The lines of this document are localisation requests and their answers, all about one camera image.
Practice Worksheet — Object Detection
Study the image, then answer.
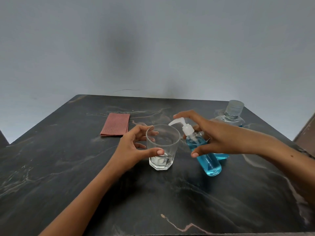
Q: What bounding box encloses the clear drinking glass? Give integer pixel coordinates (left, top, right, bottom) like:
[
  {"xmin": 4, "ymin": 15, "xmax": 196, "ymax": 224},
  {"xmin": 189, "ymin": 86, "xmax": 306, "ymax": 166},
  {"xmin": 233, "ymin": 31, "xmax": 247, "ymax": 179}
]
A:
[{"xmin": 146, "ymin": 124, "xmax": 181, "ymax": 171}]

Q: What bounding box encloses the blue liquid pump bottle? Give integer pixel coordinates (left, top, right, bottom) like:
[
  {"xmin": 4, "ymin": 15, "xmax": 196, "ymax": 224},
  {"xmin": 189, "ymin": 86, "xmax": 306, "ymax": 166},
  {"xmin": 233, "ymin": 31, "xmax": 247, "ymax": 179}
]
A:
[{"xmin": 168, "ymin": 117, "xmax": 222, "ymax": 177}]

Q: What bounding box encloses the folded red cloth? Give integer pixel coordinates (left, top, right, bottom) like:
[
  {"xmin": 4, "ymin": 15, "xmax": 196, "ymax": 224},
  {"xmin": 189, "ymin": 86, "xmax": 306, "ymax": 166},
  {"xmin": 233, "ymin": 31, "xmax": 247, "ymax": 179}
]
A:
[{"xmin": 100, "ymin": 113, "xmax": 130, "ymax": 137}]

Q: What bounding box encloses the clear bottle with clear cap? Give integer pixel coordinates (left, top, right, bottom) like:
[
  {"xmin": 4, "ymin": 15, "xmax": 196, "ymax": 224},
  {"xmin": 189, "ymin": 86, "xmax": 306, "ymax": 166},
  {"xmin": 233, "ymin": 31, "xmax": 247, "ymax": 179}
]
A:
[{"xmin": 210, "ymin": 100, "xmax": 245, "ymax": 161}]

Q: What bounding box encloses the person's right forearm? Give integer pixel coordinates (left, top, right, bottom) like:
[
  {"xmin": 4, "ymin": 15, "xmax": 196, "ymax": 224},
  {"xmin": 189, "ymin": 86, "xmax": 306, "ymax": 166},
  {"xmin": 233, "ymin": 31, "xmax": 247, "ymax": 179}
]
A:
[{"xmin": 246, "ymin": 131, "xmax": 315, "ymax": 209}]

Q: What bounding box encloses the dark chair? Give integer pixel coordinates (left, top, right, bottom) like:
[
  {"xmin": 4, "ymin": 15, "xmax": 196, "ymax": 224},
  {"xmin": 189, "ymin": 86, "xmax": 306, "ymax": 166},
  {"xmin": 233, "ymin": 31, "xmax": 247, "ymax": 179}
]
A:
[{"xmin": 0, "ymin": 130, "xmax": 10, "ymax": 149}]

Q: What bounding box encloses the person's right hand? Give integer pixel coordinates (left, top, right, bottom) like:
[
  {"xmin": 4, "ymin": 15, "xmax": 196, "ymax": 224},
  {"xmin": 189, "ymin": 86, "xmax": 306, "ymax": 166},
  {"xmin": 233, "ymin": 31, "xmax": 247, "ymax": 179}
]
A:
[{"xmin": 173, "ymin": 110, "xmax": 249, "ymax": 158}]

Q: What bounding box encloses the person's left hand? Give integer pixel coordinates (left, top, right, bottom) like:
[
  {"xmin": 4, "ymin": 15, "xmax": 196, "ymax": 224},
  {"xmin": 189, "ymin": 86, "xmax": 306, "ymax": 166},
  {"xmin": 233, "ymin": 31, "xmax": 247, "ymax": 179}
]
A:
[{"xmin": 111, "ymin": 125, "xmax": 165, "ymax": 170}]

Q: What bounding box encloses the brown chair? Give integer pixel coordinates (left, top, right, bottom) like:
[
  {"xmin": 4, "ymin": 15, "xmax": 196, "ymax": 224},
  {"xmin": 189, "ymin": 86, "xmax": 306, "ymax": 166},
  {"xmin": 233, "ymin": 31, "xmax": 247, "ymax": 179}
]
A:
[{"xmin": 293, "ymin": 112, "xmax": 315, "ymax": 157}]

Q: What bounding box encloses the person's left forearm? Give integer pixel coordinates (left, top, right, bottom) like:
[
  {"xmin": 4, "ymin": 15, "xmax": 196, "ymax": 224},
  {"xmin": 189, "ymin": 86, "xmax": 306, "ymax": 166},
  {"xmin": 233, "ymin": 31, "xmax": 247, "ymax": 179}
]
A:
[{"xmin": 38, "ymin": 163, "xmax": 134, "ymax": 236}]

